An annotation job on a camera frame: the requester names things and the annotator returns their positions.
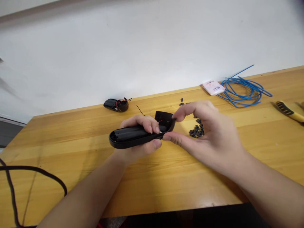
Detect coiled blue wire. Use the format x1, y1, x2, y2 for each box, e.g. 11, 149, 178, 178
217, 64, 273, 109

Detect long black plastic device shell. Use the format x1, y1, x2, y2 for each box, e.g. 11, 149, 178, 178
109, 110, 178, 150

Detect short black plastic device shell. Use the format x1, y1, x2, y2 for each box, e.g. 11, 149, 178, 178
103, 97, 130, 113

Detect yellow and black pliers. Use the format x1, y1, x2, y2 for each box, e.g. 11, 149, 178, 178
275, 100, 304, 124

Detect pile of small black parts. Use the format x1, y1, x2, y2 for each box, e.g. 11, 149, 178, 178
188, 117, 205, 139

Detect person's left hand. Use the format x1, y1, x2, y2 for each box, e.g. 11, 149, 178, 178
113, 115, 163, 166

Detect thick black cable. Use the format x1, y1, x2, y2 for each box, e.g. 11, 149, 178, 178
0, 157, 68, 228

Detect person's right hand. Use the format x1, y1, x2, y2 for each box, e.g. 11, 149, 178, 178
162, 99, 246, 177

